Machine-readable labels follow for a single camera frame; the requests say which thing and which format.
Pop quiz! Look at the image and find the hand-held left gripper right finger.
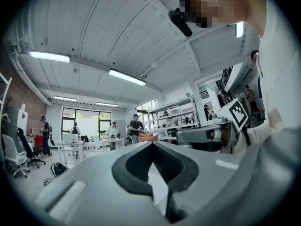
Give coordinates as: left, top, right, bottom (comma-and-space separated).
152, 141, 247, 226

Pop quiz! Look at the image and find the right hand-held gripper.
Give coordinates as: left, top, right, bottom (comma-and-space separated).
175, 97, 249, 154

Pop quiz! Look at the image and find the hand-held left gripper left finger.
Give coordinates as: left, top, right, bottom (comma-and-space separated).
34, 141, 169, 226

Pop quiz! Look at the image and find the white metal shelf rack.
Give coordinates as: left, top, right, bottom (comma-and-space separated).
147, 96, 201, 142

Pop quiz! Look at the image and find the black backpack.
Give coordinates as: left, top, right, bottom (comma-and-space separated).
50, 161, 69, 178

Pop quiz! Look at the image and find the white table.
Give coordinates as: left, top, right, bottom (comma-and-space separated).
101, 137, 125, 153
57, 140, 86, 166

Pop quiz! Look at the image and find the white box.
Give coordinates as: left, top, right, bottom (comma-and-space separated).
62, 133, 79, 144

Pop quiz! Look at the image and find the black staircase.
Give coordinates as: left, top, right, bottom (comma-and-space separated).
220, 65, 234, 90

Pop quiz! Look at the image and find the black-framed window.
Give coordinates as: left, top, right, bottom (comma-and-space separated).
61, 107, 112, 141

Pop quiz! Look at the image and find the red cabinet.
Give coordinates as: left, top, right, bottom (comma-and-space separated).
26, 135, 44, 151

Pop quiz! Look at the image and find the black office chair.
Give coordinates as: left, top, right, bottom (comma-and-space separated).
17, 127, 47, 169

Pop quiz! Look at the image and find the long ceiling light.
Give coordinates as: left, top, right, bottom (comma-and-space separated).
95, 101, 119, 107
108, 68, 147, 87
235, 22, 244, 38
28, 50, 71, 64
53, 96, 78, 103

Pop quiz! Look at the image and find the white office chair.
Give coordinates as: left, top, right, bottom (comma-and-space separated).
1, 134, 31, 179

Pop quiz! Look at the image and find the person's white shirt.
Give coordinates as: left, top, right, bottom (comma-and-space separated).
232, 0, 301, 155

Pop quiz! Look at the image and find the white cabinet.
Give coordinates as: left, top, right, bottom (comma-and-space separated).
7, 103, 28, 137

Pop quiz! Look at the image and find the person's head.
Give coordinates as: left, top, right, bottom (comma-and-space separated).
176, 0, 268, 36

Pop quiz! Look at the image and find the black head-worn camera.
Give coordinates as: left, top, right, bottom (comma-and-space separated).
167, 8, 193, 38

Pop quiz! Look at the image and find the white frame rack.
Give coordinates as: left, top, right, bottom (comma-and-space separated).
0, 71, 13, 120

